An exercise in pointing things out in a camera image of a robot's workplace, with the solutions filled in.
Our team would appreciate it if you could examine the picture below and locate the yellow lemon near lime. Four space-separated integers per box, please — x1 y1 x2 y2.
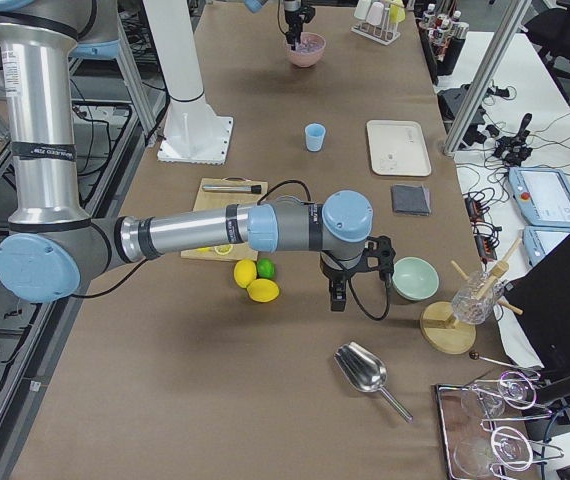
246 278 280 303

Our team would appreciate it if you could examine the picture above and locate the cream rabbit tray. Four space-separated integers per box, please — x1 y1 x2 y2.
366 120 432 177

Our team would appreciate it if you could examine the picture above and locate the folded grey cloth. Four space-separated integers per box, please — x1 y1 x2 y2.
391 184 431 216

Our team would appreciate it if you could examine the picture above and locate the white cup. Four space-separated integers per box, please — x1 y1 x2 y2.
354 0 371 21

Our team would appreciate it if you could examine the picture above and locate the silver metal ice scoop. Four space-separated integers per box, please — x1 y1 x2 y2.
334 342 414 423

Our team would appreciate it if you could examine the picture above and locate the wooden cup tree stand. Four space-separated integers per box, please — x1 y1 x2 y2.
420 238 523 354

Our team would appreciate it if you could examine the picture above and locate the pink cup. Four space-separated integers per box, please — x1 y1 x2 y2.
366 1 385 27

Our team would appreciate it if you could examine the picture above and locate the black metal glass tray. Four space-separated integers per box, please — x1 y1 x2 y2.
436 372 564 479

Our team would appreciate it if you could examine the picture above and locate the light blue plastic cup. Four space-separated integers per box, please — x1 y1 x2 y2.
304 123 326 152

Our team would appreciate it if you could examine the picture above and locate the white wire cup rack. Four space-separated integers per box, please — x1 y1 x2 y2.
351 17 401 46

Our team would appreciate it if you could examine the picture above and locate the clear glass on stand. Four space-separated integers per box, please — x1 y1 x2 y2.
451 271 505 325

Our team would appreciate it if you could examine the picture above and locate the green lime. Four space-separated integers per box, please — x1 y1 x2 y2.
256 258 276 279

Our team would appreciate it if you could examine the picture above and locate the blue teach pendant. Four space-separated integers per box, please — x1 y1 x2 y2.
522 226 570 267
508 167 570 229

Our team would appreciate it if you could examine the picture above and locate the mint green bowl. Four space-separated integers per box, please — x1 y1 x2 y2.
392 257 440 301

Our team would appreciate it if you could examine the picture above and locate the steel muddler black tip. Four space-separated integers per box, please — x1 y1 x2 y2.
201 184 262 195

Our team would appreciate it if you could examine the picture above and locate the pile of ice cubes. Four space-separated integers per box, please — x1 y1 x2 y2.
289 32 326 55

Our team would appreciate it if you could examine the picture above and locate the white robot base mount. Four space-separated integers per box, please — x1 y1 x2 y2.
144 0 233 165

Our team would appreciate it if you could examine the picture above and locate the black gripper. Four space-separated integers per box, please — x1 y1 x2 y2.
320 235 395 312
283 0 314 50

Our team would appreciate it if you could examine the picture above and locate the aluminium frame post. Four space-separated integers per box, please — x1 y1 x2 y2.
443 0 531 157

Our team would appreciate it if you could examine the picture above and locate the pink bowl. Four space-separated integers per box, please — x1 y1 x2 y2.
284 42 325 68

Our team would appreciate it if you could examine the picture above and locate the yellow cup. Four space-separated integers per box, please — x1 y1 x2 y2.
389 0 406 24

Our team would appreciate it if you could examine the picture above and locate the wooden cutting board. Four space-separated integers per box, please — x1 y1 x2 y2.
181 177 268 262

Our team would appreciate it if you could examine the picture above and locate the black monitor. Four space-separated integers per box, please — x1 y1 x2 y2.
499 234 570 382

